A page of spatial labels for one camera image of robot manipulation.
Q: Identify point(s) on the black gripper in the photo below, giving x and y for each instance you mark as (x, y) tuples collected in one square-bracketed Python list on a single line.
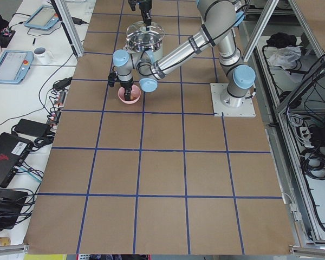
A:
[(127, 84), (145, 6)]

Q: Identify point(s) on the glass pot lid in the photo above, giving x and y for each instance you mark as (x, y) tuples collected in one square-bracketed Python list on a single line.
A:
[(141, 28)]

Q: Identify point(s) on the mint green electric pot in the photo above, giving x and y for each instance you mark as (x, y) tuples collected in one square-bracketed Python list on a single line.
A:
[(149, 41)]

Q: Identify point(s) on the pink bowl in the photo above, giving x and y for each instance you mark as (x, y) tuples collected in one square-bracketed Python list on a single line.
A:
[(136, 92)]

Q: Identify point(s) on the white mug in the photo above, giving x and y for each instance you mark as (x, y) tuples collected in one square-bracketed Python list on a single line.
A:
[(45, 57)]

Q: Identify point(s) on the brown paper table cover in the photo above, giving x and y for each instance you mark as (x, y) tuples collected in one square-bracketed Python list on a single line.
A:
[(162, 176)]

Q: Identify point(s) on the black power brick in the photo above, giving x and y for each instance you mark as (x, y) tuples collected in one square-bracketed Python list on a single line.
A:
[(32, 128)]

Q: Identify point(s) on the teach pendant far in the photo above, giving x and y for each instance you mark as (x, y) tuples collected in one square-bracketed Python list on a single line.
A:
[(43, 18)]

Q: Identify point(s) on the teach pendant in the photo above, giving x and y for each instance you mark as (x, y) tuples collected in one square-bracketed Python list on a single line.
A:
[(14, 65), (43, 18)]

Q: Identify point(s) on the teach pendant near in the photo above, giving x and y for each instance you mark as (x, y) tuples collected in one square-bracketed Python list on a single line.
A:
[(14, 65)]

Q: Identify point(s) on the aluminium frame post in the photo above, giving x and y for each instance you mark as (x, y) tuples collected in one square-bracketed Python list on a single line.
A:
[(67, 23)]

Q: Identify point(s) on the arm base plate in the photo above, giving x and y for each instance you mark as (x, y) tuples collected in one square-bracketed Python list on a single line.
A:
[(228, 106)]

